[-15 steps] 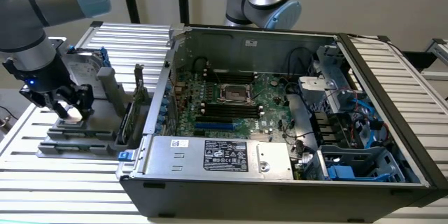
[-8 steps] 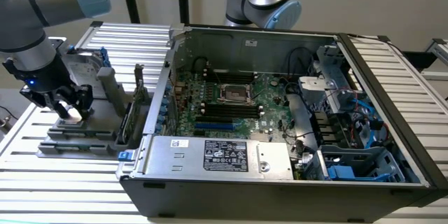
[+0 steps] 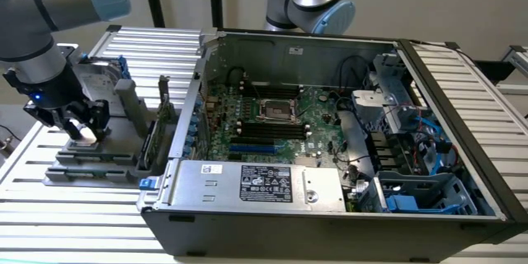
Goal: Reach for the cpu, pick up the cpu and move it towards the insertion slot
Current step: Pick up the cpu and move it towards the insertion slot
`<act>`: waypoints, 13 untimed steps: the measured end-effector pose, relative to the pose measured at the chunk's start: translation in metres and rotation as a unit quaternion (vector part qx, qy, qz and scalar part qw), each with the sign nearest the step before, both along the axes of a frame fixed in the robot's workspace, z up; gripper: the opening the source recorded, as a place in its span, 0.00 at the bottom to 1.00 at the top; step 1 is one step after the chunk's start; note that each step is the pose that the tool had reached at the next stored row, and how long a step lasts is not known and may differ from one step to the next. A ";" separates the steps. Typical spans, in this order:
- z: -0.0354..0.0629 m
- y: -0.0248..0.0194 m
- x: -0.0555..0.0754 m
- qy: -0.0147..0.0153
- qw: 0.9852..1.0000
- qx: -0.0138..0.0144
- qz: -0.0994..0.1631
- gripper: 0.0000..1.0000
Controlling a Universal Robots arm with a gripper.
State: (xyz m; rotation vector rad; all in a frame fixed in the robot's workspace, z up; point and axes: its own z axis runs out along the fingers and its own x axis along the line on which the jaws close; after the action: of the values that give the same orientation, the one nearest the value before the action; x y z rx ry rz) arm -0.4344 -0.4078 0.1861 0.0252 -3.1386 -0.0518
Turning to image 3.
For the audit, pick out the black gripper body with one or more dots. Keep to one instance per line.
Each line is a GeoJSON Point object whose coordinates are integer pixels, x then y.
{"type": "Point", "coordinates": [57, 94]}

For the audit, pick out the CPU chip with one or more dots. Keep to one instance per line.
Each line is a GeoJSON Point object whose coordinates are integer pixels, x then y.
{"type": "Point", "coordinates": [84, 144]}

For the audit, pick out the black expansion slot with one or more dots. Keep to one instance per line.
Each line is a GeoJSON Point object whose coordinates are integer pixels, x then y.
{"type": "Point", "coordinates": [249, 141]}

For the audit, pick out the blue expansion slot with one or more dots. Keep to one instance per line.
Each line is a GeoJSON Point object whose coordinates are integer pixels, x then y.
{"type": "Point", "coordinates": [252, 149]}

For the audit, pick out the black RAM slot bank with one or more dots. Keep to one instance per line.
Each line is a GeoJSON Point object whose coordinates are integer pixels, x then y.
{"type": "Point", "coordinates": [272, 91]}
{"type": "Point", "coordinates": [272, 129]}

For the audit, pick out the CPU socket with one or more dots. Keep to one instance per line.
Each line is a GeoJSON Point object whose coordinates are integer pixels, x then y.
{"type": "Point", "coordinates": [277, 110]}

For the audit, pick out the grey parts rack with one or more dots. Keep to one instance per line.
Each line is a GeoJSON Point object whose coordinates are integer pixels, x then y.
{"type": "Point", "coordinates": [132, 106]}

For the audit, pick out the silver hard disk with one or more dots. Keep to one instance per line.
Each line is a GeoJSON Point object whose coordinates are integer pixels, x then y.
{"type": "Point", "coordinates": [102, 81]}

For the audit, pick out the green graphics card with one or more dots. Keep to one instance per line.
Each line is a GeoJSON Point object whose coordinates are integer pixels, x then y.
{"type": "Point", "coordinates": [164, 112]}

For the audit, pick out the blue case latch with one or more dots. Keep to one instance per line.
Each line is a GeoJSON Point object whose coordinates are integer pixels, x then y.
{"type": "Point", "coordinates": [148, 183]}

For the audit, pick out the silver power supply unit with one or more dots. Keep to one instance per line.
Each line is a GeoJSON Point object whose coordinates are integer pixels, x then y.
{"type": "Point", "coordinates": [230, 189]}

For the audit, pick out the silver chipset heatsink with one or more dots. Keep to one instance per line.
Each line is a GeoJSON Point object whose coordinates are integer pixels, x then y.
{"type": "Point", "coordinates": [306, 162]}

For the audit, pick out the green motherboard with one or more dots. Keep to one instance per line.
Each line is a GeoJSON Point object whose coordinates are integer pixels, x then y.
{"type": "Point", "coordinates": [317, 134]}

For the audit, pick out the coin cell battery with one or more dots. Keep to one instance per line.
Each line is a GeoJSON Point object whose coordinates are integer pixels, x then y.
{"type": "Point", "coordinates": [322, 97]}

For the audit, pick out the black open PC case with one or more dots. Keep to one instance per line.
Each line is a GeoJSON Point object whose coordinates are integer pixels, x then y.
{"type": "Point", "coordinates": [288, 236]}

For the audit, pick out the grey air shroud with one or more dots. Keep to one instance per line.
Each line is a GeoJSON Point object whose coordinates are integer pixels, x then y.
{"type": "Point", "coordinates": [353, 140]}

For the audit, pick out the metal drive cage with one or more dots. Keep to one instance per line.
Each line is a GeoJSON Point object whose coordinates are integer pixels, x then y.
{"type": "Point", "coordinates": [392, 84]}

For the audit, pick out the grey plastic disk bay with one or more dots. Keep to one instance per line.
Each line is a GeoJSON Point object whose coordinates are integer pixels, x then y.
{"type": "Point", "coordinates": [416, 189]}

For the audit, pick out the aluminium slat side table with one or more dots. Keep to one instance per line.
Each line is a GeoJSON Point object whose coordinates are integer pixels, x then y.
{"type": "Point", "coordinates": [514, 69]}

